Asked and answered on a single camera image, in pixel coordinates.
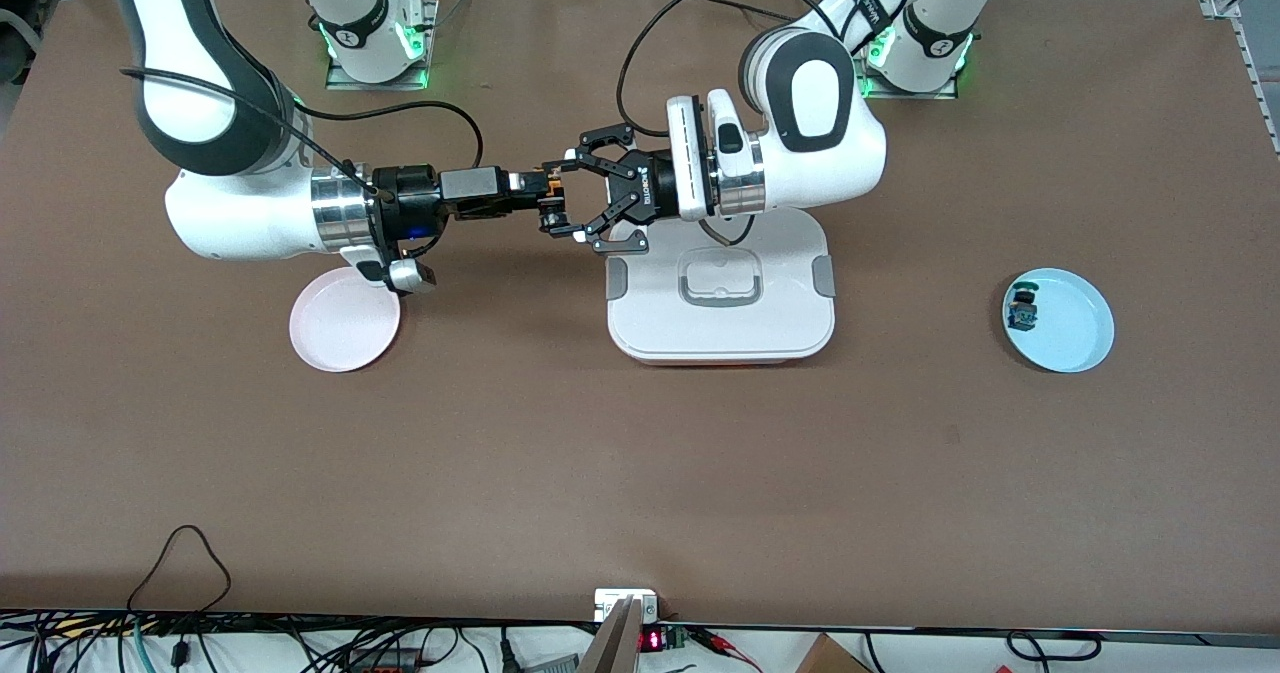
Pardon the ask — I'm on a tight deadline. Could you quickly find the pale pink round plate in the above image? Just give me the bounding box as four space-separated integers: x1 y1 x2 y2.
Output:
289 267 402 374

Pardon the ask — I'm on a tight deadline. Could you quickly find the small white mounting block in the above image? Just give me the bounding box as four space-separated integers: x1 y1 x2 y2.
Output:
594 588 662 625

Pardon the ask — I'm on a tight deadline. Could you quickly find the red clip lead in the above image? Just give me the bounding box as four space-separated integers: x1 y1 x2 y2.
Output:
688 626 763 673

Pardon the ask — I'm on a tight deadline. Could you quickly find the light blue round plate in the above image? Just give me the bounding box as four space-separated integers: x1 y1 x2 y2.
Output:
1002 268 1116 374

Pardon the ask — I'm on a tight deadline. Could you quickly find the black power adapter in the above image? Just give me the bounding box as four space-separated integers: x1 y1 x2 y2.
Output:
343 647 423 673

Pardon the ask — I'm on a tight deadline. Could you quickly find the brown cardboard piece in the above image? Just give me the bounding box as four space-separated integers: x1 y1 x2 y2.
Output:
795 633 873 673

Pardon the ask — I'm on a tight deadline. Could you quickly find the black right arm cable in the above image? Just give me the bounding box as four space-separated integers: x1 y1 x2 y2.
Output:
118 65 487 199

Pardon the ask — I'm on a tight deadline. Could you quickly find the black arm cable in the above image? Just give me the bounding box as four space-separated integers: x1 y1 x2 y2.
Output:
118 65 487 199
614 0 913 140

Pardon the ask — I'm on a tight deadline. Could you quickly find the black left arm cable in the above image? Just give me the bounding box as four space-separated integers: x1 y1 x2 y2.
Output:
614 0 913 140

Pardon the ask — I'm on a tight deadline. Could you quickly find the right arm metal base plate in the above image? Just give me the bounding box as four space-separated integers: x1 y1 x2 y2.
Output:
325 0 441 92

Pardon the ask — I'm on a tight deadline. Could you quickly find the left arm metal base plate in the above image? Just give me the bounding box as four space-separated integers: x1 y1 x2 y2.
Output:
850 3 961 101

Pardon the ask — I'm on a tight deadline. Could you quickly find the blue green push button switch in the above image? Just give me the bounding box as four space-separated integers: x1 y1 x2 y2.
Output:
1007 280 1042 334

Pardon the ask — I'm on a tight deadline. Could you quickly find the aluminium camera mount profile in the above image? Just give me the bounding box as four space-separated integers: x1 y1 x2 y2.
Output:
578 596 647 673

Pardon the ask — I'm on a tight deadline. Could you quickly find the thin black looped cable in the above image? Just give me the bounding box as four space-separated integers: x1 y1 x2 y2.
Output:
127 524 234 616

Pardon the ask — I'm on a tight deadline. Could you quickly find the aluminium table corner rail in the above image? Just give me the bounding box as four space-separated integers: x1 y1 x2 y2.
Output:
1198 0 1280 159

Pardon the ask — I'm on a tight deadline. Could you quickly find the black coiled cable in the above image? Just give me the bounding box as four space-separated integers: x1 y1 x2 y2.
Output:
1004 630 1103 664

